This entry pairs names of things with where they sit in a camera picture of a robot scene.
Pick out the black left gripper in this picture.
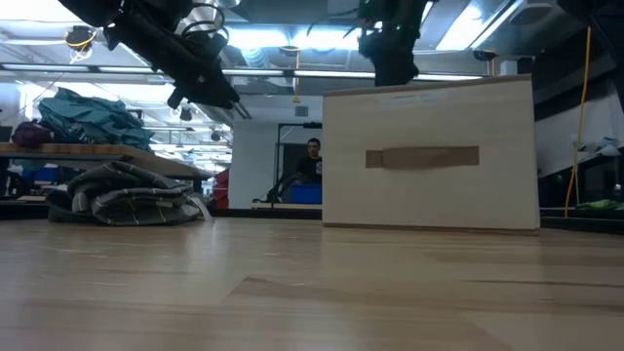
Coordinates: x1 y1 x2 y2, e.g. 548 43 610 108
103 12 241 110

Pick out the dark grey white-checked towel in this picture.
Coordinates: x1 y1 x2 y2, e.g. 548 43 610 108
65 160 215 227

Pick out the plain grey waffle towel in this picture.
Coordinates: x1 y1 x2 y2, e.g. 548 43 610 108
45 187 99 225

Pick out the wooden workbench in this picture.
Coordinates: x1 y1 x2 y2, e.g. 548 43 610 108
0 142 215 196

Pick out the red container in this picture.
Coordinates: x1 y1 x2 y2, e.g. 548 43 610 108
213 168 230 211

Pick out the teal cloth pile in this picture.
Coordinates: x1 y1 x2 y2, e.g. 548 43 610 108
37 87 156 153

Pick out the person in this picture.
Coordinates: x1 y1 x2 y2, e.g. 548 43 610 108
265 137 324 204

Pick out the blue plastic bin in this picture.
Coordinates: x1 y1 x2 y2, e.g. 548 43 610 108
290 183 324 206

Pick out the purple bag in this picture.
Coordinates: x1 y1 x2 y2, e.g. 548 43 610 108
12 120 54 150

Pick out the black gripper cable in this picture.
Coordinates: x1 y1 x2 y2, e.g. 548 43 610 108
180 2 231 46

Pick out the ceiling device with yellow cable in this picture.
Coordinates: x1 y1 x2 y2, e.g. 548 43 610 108
63 24 98 64

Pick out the yellow cable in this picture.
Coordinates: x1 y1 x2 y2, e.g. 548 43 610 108
564 26 594 218

